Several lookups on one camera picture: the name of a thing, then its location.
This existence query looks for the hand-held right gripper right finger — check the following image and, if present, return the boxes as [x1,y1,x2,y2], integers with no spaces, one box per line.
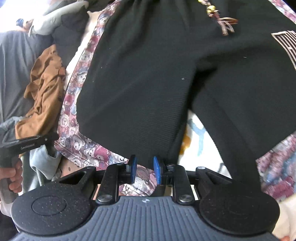
[153,156,232,206]

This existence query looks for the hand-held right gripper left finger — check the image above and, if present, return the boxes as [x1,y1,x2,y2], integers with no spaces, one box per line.
[58,155,138,206]

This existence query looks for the black shorts bear print panels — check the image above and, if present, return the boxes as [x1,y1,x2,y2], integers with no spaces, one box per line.
[55,0,296,202]

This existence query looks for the person's left hand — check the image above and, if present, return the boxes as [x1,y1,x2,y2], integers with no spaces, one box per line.
[0,159,23,193]

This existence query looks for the grey blue garment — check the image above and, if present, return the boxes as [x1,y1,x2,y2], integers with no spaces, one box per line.
[0,116,63,186]

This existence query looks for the cream bear print blanket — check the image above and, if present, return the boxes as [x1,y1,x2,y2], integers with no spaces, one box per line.
[60,10,296,241]

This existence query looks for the brown garment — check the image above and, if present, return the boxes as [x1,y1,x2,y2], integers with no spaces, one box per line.
[15,44,67,139]

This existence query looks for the dark grey pillow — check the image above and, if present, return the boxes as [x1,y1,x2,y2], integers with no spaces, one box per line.
[0,30,56,121]

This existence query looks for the black garment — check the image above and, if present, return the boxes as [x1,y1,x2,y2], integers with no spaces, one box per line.
[52,9,89,67]

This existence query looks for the grey neck pillow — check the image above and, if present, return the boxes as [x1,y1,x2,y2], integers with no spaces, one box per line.
[28,0,90,36]

